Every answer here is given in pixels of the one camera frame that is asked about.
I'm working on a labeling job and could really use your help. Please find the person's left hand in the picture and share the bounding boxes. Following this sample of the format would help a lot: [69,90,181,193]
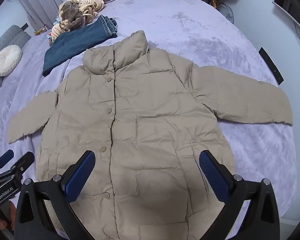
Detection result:
[0,200,17,236]

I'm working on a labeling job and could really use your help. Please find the striped and brown clothes pile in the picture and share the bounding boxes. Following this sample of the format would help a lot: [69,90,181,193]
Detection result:
[47,0,116,46]

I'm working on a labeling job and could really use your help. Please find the grey curtain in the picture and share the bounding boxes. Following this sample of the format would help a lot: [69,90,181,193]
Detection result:
[19,0,63,30]

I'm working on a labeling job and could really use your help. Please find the beige puffer jacket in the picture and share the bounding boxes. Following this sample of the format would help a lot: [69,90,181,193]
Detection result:
[7,31,293,239]

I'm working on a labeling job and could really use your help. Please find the folded blue denim jeans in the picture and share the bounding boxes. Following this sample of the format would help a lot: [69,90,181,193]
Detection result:
[42,15,117,77]

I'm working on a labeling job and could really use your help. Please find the round cream pleated cushion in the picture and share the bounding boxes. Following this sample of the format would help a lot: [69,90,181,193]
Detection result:
[0,45,22,77]

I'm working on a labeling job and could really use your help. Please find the lavender fleece bed blanket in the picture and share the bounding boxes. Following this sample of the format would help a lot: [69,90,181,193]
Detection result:
[0,0,296,214]

